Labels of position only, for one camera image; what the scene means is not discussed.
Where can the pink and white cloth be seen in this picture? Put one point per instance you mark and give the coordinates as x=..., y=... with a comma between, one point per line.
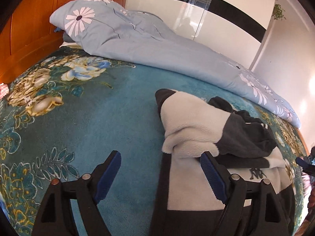
x=3, y=91

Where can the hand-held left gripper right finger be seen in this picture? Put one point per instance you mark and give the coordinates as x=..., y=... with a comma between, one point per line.
x=213, y=177

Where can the black and white fleece jacket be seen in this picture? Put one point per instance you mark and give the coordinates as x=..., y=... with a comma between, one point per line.
x=196, y=127

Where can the wooden headboard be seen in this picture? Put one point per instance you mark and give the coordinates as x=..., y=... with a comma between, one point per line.
x=32, y=17

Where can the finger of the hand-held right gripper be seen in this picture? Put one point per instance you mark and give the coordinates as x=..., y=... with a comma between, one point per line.
x=303, y=163

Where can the teal floral blanket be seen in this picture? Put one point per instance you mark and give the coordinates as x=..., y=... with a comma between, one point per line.
x=103, y=118

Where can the green hanging plant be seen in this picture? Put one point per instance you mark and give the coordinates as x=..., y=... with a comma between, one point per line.
x=278, y=11

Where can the white and black wardrobe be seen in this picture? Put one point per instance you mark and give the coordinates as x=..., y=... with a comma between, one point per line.
x=209, y=12

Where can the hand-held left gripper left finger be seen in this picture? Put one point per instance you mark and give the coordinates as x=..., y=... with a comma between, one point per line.
x=108, y=177

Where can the light blue daisy quilt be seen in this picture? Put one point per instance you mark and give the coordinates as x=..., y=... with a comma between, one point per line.
x=137, y=34

